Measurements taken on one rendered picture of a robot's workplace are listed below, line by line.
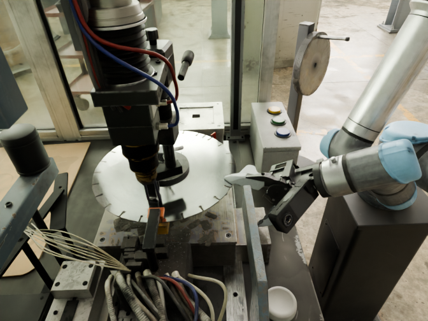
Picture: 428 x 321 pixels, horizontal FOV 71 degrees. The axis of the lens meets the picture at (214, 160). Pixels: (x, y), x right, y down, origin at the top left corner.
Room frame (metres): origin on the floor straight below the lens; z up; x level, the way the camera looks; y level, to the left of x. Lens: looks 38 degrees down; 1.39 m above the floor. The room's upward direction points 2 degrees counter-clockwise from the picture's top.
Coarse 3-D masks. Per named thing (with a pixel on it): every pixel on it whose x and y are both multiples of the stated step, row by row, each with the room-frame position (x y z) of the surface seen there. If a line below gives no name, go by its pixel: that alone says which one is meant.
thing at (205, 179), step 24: (192, 144) 0.64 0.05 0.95; (216, 144) 0.64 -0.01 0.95; (96, 168) 0.56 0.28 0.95; (120, 168) 0.55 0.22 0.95; (192, 168) 0.55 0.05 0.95; (216, 168) 0.54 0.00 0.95; (96, 192) 0.47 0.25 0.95; (120, 192) 0.47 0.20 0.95; (144, 192) 0.47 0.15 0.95; (168, 192) 0.47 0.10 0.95; (192, 192) 0.46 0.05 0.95; (216, 192) 0.46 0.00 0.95; (120, 216) 0.40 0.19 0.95; (144, 216) 0.40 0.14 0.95; (168, 216) 0.40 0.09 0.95; (192, 216) 0.40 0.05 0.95
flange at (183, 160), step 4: (176, 152) 0.60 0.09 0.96; (176, 156) 0.58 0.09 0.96; (180, 156) 0.58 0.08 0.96; (184, 156) 0.58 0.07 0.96; (180, 160) 0.56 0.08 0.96; (184, 160) 0.56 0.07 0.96; (188, 160) 0.56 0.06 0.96; (184, 164) 0.55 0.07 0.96; (188, 164) 0.55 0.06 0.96; (184, 168) 0.53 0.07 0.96; (188, 168) 0.54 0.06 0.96; (184, 172) 0.52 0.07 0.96; (172, 176) 0.51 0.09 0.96; (176, 176) 0.51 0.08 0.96; (180, 176) 0.51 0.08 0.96; (160, 180) 0.50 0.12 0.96; (164, 180) 0.50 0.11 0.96; (168, 180) 0.50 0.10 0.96; (172, 180) 0.50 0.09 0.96; (176, 180) 0.50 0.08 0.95
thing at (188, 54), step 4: (184, 52) 0.54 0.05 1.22; (188, 52) 0.53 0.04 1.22; (192, 52) 0.54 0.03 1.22; (184, 56) 0.52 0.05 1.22; (188, 56) 0.52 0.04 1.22; (192, 56) 0.53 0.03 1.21; (184, 60) 0.52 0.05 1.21; (188, 60) 0.51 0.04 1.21; (192, 60) 0.52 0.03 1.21; (184, 64) 0.50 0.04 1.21; (188, 64) 0.51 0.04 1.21; (180, 68) 0.49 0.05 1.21; (184, 68) 0.49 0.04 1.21; (180, 72) 0.48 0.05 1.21; (184, 72) 0.48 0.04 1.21; (180, 76) 0.47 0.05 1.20; (184, 76) 0.47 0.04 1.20; (180, 80) 0.47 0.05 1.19
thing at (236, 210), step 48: (96, 0) 0.36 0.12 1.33; (96, 48) 0.35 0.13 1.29; (144, 48) 0.37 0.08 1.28; (96, 96) 0.33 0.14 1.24; (144, 96) 0.33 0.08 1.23; (144, 144) 0.35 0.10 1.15; (240, 192) 0.66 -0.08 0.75; (96, 240) 0.43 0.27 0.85; (192, 240) 0.42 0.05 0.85; (240, 240) 0.44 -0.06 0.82; (240, 288) 0.35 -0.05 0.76
